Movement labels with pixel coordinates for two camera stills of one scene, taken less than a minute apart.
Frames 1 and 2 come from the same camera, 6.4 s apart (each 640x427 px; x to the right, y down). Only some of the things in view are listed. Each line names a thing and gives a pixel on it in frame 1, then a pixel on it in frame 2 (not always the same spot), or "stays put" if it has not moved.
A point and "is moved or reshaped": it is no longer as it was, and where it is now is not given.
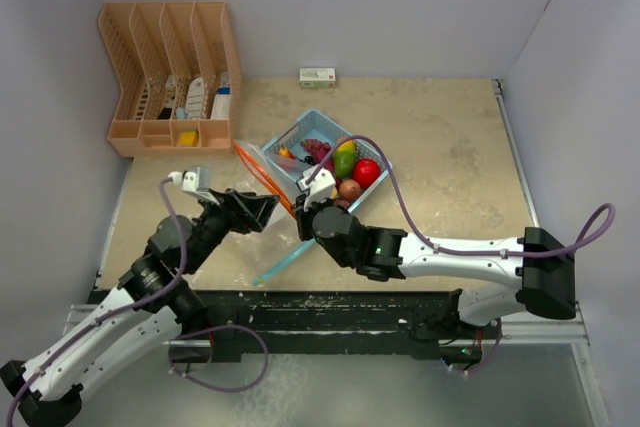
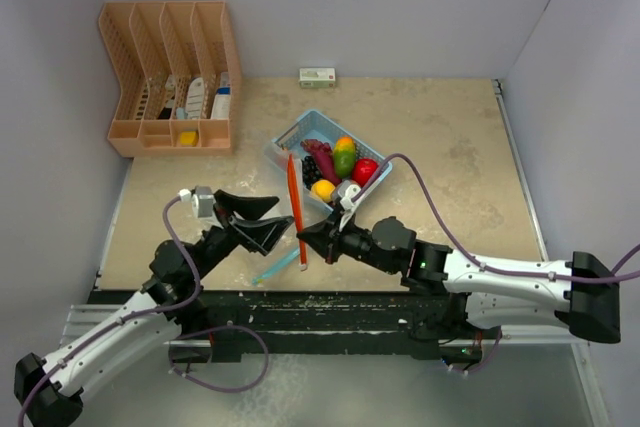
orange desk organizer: x=179 y=76 stays put
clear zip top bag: x=280 y=175 is moved or reshaped
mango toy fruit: x=345 y=159 stays put
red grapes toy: x=318 y=149 stays put
